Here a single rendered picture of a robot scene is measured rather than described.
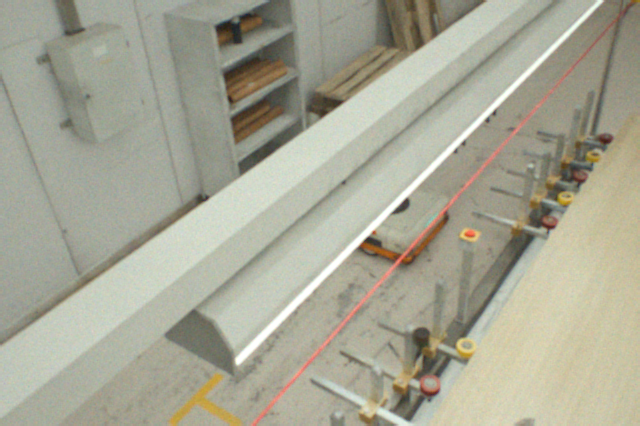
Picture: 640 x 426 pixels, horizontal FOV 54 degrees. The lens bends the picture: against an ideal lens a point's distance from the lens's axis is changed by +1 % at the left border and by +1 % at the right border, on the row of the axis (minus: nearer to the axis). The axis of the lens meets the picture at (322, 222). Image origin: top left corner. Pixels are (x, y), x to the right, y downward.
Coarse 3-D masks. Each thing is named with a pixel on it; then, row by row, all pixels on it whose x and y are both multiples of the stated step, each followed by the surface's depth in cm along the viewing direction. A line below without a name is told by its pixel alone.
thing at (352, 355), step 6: (342, 348) 263; (348, 348) 263; (342, 354) 263; (348, 354) 261; (354, 354) 260; (360, 354) 260; (354, 360) 260; (360, 360) 258; (366, 360) 257; (372, 360) 257; (366, 366) 257; (372, 366) 255; (384, 366) 254; (384, 372) 252; (390, 372) 252; (396, 372) 251; (390, 378) 252; (414, 384) 246; (414, 390) 247; (426, 396) 244
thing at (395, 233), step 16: (416, 192) 457; (432, 192) 456; (400, 208) 443; (416, 208) 441; (432, 208) 440; (448, 208) 456; (384, 224) 428; (400, 224) 427; (416, 224) 426; (432, 224) 439; (368, 240) 435; (384, 240) 426; (400, 240) 418; (400, 256) 426; (416, 256) 430
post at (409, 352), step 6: (408, 330) 236; (414, 330) 236; (408, 336) 237; (408, 342) 239; (408, 348) 241; (414, 348) 242; (408, 354) 243; (414, 354) 244; (408, 360) 245; (408, 366) 247; (408, 372) 249; (408, 390) 256; (408, 396) 258
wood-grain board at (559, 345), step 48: (624, 144) 375; (624, 192) 335; (576, 240) 305; (624, 240) 303; (528, 288) 280; (576, 288) 279; (624, 288) 277; (528, 336) 258; (576, 336) 256; (624, 336) 255; (480, 384) 239; (528, 384) 238; (576, 384) 237; (624, 384) 236
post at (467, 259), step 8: (464, 256) 268; (472, 256) 269; (464, 264) 271; (464, 272) 273; (464, 280) 276; (464, 288) 278; (464, 296) 281; (464, 304) 284; (464, 312) 287; (456, 320) 292; (464, 320) 291
